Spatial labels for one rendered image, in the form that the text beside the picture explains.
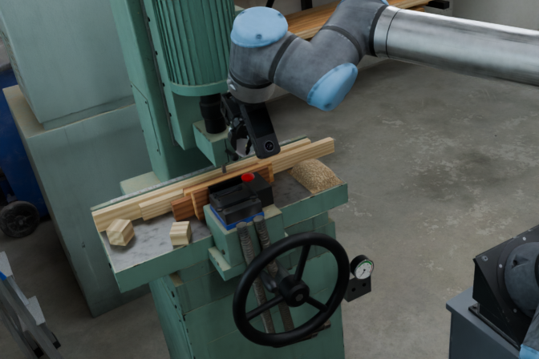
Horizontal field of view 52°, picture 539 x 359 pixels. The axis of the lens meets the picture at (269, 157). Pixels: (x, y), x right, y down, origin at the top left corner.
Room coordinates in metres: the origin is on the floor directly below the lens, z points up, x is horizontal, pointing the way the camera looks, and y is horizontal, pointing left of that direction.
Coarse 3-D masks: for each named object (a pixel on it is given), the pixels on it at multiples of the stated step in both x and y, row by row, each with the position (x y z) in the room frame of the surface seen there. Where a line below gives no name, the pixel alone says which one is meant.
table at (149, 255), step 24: (288, 168) 1.28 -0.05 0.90; (288, 192) 1.17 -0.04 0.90; (336, 192) 1.16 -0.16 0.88; (168, 216) 1.13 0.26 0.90; (192, 216) 1.12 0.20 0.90; (288, 216) 1.11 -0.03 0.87; (144, 240) 1.04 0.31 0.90; (168, 240) 1.03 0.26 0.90; (192, 240) 1.02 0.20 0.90; (120, 264) 0.97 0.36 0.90; (144, 264) 0.97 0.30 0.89; (168, 264) 0.99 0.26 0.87; (216, 264) 0.98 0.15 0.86; (240, 264) 0.95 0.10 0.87; (120, 288) 0.94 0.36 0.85
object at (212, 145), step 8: (200, 128) 1.25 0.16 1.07; (200, 136) 1.24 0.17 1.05; (208, 136) 1.20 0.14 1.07; (216, 136) 1.19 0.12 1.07; (224, 136) 1.19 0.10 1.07; (200, 144) 1.26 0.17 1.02; (208, 144) 1.19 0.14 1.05; (216, 144) 1.17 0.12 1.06; (224, 144) 1.18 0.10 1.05; (208, 152) 1.20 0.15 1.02; (216, 152) 1.17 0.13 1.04; (224, 152) 1.18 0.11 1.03; (216, 160) 1.17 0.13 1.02; (224, 160) 1.17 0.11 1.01; (232, 160) 1.18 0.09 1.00
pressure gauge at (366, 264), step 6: (354, 258) 1.14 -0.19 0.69; (360, 258) 1.13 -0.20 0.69; (366, 258) 1.13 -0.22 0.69; (354, 264) 1.12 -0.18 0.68; (360, 264) 1.11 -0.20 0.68; (366, 264) 1.12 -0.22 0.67; (372, 264) 1.13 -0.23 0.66; (354, 270) 1.11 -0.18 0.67; (360, 270) 1.11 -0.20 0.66; (366, 270) 1.12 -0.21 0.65; (372, 270) 1.12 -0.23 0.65; (360, 276) 1.11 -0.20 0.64; (366, 276) 1.12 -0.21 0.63
